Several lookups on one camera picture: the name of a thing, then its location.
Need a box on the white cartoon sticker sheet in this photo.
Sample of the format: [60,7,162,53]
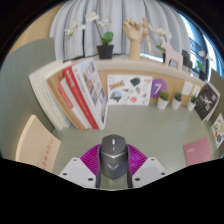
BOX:
[106,74,153,107]

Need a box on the purple round sticker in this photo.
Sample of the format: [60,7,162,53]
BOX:
[149,77,168,99]

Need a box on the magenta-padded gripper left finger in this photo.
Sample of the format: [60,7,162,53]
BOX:
[58,144,102,189]

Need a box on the window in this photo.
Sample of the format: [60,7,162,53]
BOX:
[174,13,221,74]

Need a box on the pink mouse pad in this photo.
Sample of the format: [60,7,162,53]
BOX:
[182,136,213,167]

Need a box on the kraft brown book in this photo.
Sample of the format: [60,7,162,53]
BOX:
[45,68,86,131]

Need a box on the wooden artist mannequin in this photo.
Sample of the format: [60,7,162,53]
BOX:
[139,17,156,56]

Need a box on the food sticker sheet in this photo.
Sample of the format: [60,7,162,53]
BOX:
[210,112,224,150]

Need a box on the black-cover book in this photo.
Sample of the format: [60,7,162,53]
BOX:
[193,82,221,122]

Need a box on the white book with red label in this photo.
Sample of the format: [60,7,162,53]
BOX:
[57,77,93,130]

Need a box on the wooden hand model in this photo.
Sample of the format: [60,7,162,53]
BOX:
[122,18,144,61]

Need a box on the white wall socket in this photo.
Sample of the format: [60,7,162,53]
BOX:
[180,80,194,97]
[191,84,202,98]

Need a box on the pink wooden horse figure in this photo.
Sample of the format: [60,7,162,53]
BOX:
[161,40,184,71]

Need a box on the beige thin book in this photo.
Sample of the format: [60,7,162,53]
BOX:
[15,114,62,173]

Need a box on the small plant in white pot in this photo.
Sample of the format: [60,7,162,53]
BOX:
[156,90,170,111]
[170,91,184,111]
[186,94,198,113]

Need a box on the white illustrated-cover book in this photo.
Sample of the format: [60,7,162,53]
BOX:
[71,57,109,130]

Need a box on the light grey curtain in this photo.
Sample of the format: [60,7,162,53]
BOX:
[49,0,191,63]

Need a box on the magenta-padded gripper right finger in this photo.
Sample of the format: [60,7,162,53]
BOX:
[126,144,168,189]

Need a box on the thick white book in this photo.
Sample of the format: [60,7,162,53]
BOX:
[28,59,73,131]

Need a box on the dark grey horse figure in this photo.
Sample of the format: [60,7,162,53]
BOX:
[181,49,191,68]

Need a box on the dark grey computer mouse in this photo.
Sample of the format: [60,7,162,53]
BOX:
[98,133,129,180]

